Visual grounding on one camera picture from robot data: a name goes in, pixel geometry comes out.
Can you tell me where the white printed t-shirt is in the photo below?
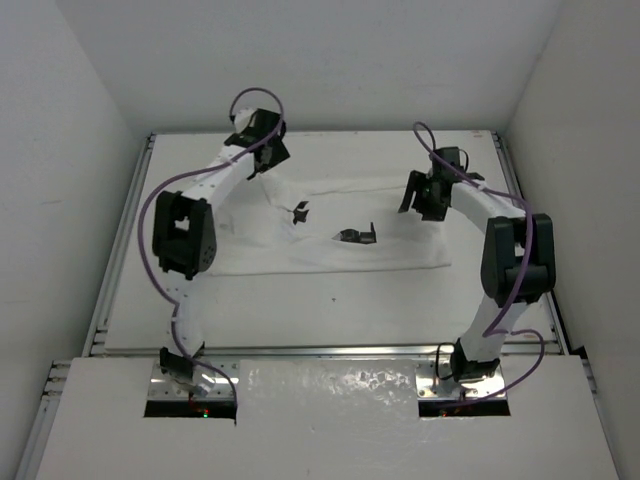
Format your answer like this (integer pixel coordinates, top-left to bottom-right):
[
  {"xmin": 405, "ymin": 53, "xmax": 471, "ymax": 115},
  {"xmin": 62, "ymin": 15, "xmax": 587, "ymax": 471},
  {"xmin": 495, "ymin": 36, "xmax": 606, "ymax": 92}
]
[{"xmin": 207, "ymin": 174, "xmax": 451, "ymax": 276}]

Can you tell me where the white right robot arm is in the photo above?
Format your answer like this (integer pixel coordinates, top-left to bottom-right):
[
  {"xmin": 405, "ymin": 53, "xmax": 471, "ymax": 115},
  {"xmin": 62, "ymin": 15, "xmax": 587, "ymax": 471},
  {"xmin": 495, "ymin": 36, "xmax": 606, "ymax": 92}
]
[{"xmin": 399, "ymin": 147, "xmax": 556, "ymax": 382}]

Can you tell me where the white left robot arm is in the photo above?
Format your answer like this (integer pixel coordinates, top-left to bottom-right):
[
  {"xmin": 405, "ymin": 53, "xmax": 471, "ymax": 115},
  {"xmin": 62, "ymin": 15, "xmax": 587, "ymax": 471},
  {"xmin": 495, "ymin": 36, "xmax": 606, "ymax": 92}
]
[{"xmin": 137, "ymin": 108, "xmax": 290, "ymax": 392}]

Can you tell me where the white front cover panel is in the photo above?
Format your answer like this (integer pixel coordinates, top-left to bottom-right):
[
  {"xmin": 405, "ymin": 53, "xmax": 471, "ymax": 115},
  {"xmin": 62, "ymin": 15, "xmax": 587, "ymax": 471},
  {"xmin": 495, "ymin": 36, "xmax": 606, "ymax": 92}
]
[{"xmin": 38, "ymin": 356, "xmax": 616, "ymax": 479}]

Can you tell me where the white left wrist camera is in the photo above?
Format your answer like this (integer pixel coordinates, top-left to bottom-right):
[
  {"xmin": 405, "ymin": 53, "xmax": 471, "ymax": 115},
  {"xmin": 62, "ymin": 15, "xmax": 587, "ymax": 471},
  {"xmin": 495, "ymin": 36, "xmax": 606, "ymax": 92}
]
[{"xmin": 232, "ymin": 108, "xmax": 256, "ymax": 133}]

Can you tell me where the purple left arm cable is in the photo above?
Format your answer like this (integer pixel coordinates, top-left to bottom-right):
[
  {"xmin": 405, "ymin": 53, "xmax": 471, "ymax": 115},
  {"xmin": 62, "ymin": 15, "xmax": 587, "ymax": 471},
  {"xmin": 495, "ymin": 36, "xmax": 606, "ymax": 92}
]
[{"xmin": 135, "ymin": 88, "xmax": 287, "ymax": 401}]

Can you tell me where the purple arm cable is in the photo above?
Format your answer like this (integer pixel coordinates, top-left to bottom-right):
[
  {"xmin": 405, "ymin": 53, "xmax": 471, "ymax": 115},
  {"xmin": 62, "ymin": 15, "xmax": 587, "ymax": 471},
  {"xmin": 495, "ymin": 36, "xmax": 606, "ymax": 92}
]
[
  {"xmin": 135, "ymin": 88, "xmax": 287, "ymax": 401},
  {"xmin": 412, "ymin": 121, "xmax": 545, "ymax": 404}
]

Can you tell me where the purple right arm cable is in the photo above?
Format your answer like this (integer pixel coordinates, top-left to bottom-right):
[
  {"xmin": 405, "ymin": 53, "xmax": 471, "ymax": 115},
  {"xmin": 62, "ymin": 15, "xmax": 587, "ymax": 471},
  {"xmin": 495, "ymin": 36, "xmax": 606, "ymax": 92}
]
[{"xmin": 412, "ymin": 121, "xmax": 545, "ymax": 404}]

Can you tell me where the aluminium table edge rail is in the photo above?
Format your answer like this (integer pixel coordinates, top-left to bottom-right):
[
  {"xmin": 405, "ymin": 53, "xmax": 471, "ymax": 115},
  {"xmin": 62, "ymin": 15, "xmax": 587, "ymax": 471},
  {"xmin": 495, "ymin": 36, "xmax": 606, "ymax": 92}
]
[{"xmin": 204, "ymin": 341, "xmax": 563, "ymax": 357}]

